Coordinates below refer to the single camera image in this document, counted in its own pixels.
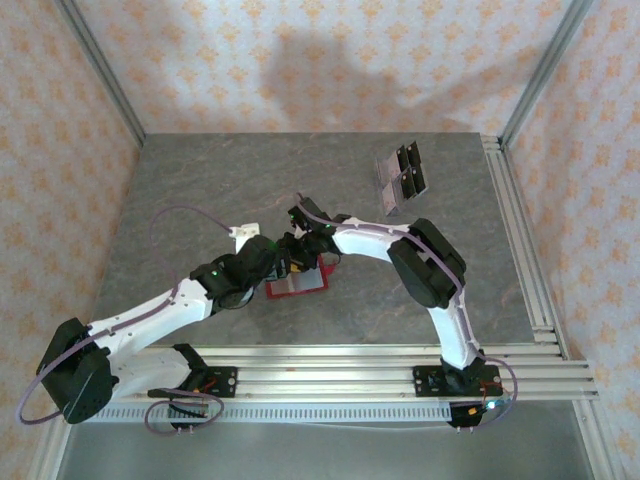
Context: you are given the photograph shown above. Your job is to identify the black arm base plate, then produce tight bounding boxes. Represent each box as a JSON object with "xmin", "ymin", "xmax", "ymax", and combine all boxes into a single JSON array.
[
  {"xmin": 197, "ymin": 365, "xmax": 239, "ymax": 401},
  {"xmin": 412, "ymin": 363, "xmax": 501, "ymax": 400}
]

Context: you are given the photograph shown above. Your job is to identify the aluminium frame post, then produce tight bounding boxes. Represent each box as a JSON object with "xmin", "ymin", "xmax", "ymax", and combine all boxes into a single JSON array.
[
  {"xmin": 27, "ymin": 399, "xmax": 76, "ymax": 480},
  {"xmin": 53, "ymin": 0, "xmax": 147, "ymax": 147},
  {"xmin": 499, "ymin": 0, "xmax": 596, "ymax": 150},
  {"xmin": 572, "ymin": 399, "xmax": 624, "ymax": 480}
]

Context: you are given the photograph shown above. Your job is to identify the aluminium extrusion rail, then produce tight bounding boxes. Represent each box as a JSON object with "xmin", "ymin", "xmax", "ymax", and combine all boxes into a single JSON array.
[
  {"xmin": 480, "ymin": 133, "xmax": 571, "ymax": 359},
  {"xmin": 79, "ymin": 343, "xmax": 570, "ymax": 362}
]

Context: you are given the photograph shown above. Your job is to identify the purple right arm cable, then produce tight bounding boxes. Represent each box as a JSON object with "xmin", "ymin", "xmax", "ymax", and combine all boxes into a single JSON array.
[{"xmin": 297, "ymin": 192, "xmax": 520, "ymax": 432}]

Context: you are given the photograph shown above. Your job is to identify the pink patterned credit card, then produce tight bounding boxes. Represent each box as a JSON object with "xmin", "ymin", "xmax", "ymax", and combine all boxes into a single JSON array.
[
  {"xmin": 377, "ymin": 157, "xmax": 400, "ymax": 184},
  {"xmin": 382, "ymin": 182, "xmax": 402, "ymax": 217}
]

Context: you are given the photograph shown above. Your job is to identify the white slotted cable duct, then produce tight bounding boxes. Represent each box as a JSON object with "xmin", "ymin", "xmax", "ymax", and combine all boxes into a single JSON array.
[{"xmin": 73, "ymin": 403, "xmax": 454, "ymax": 425}]

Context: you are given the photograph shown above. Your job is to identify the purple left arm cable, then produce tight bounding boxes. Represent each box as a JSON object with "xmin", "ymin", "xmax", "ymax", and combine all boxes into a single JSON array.
[{"xmin": 18, "ymin": 204, "xmax": 236, "ymax": 437}]

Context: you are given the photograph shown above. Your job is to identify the wide aluminium mounting beam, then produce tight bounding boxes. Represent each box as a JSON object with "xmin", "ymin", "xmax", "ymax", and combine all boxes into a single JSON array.
[{"xmin": 52, "ymin": 360, "xmax": 600, "ymax": 403}]

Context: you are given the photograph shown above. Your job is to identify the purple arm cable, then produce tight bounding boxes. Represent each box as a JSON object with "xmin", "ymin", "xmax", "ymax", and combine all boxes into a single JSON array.
[
  {"xmin": 297, "ymin": 192, "xmax": 520, "ymax": 432},
  {"xmin": 18, "ymin": 204, "xmax": 236, "ymax": 437}
]

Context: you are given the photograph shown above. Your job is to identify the black controller board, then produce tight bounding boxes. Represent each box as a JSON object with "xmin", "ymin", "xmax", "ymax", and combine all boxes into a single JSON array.
[{"xmin": 446, "ymin": 398, "xmax": 502, "ymax": 432}]

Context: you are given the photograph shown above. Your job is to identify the grey sheet metal shelf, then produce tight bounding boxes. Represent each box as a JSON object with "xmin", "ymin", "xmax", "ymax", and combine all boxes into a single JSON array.
[{"xmin": 52, "ymin": 417, "xmax": 596, "ymax": 480}]

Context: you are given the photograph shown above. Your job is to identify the red leather card holder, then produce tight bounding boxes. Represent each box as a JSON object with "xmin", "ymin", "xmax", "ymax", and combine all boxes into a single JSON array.
[{"xmin": 264, "ymin": 262, "xmax": 335, "ymax": 300}]

